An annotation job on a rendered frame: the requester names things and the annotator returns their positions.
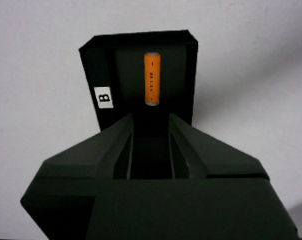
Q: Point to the black bin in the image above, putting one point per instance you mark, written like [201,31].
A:
[116,82]

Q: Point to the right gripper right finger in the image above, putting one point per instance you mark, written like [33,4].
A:
[207,156]

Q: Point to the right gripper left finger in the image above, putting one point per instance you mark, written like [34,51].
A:
[96,155]

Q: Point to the orange aa battery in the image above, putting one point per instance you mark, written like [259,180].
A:
[152,78]

